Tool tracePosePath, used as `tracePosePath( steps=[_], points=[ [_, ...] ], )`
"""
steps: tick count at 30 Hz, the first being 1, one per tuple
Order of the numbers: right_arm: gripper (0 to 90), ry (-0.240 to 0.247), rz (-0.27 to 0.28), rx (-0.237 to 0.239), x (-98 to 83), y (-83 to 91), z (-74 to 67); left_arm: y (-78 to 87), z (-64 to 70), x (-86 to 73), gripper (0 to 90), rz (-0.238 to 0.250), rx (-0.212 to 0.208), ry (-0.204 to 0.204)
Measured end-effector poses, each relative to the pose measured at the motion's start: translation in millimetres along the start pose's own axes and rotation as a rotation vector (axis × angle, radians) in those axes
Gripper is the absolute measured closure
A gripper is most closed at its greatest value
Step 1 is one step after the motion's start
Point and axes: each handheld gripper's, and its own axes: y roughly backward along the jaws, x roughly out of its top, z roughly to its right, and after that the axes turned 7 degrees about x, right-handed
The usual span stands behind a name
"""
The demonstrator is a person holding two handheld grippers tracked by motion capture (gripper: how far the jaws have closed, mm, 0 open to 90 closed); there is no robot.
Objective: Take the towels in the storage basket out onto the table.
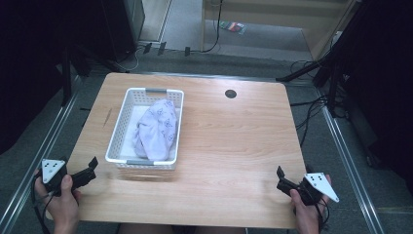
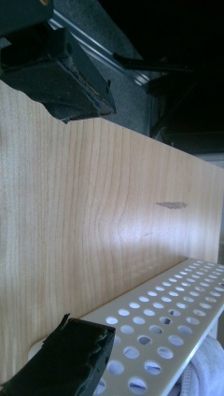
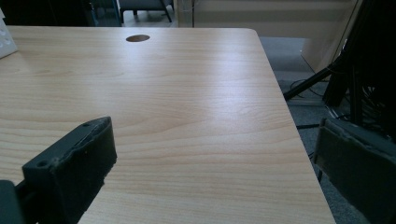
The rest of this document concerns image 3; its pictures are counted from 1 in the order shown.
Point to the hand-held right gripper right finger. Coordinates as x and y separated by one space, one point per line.
355 168

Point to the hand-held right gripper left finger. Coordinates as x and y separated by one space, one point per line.
71 168

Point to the black metal stand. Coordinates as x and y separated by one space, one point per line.
351 62

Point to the white box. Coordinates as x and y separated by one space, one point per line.
5 40

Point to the dark glass cabinet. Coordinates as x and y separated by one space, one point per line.
104 12

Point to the dark chair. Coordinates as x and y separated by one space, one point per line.
144 7

